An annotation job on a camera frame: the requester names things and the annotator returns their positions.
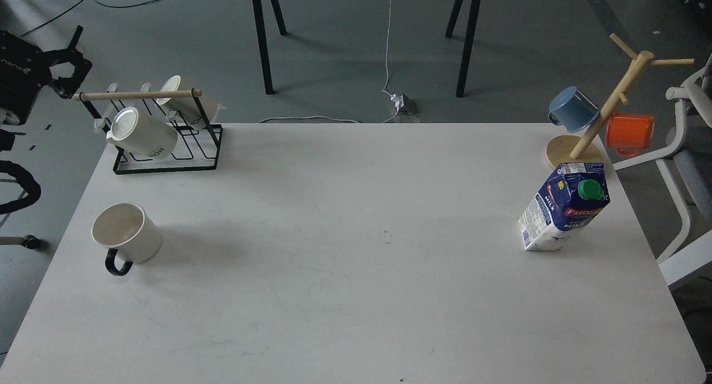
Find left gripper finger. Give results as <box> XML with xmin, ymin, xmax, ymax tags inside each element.
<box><xmin>47</xmin><ymin>26</ymin><xmax>84</xmax><ymax>62</ymax></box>
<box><xmin>50</xmin><ymin>53</ymin><xmax>92</xmax><ymax>99</ymax></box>

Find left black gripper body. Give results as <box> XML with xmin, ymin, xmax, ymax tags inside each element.
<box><xmin>1</xmin><ymin>31</ymin><xmax>55</xmax><ymax>125</ymax></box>

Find white mug black handle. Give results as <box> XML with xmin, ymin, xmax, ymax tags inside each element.
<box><xmin>91</xmin><ymin>203</ymin><xmax>163</xmax><ymax>277</ymax></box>

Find blue milk carton green cap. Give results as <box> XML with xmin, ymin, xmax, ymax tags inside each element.
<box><xmin>518</xmin><ymin>163</ymin><xmax>610</xmax><ymax>250</ymax></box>

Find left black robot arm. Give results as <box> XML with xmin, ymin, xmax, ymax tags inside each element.
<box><xmin>1</xmin><ymin>26</ymin><xmax>92</xmax><ymax>249</ymax></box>

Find white mug front on rack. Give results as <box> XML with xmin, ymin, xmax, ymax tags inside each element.
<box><xmin>105</xmin><ymin>107</ymin><xmax>178</xmax><ymax>159</ymax></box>

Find black table legs left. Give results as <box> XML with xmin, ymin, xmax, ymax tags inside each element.
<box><xmin>249</xmin><ymin>0</ymin><xmax>289</xmax><ymax>95</ymax></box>

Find black table legs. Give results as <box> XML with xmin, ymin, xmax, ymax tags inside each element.
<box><xmin>445</xmin><ymin>0</ymin><xmax>482</xmax><ymax>98</ymax></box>
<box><xmin>249</xmin><ymin>0</ymin><xmax>289</xmax><ymax>95</ymax></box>

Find white power plug adapter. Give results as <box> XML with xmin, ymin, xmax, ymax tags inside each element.
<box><xmin>390</xmin><ymin>94</ymin><xmax>417</xmax><ymax>115</ymax></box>

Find black table legs right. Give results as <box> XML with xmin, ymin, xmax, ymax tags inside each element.
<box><xmin>445</xmin><ymin>0</ymin><xmax>482</xmax><ymax>98</ymax></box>

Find blue mug on tree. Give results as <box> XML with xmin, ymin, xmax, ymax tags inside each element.
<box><xmin>548</xmin><ymin>86</ymin><xmax>600</xmax><ymax>133</ymax></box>

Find wooden mug tree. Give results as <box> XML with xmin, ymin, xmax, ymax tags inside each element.
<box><xmin>545</xmin><ymin>33</ymin><xmax>695</xmax><ymax>168</ymax></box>

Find orange mug on tree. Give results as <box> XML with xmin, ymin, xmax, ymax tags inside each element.
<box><xmin>604</xmin><ymin>113</ymin><xmax>655</xmax><ymax>157</ymax></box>

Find white office chair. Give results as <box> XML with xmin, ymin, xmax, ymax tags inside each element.
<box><xmin>614</xmin><ymin>60</ymin><xmax>711</xmax><ymax>291</ymax></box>

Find black wire mug rack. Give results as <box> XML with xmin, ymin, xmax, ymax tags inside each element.
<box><xmin>73</xmin><ymin>89</ymin><xmax>224</xmax><ymax>175</ymax></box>

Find white cable on floor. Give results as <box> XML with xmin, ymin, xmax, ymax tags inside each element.
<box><xmin>259</xmin><ymin>0</ymin><xmax>412</xmax><ymax>124</ymax></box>

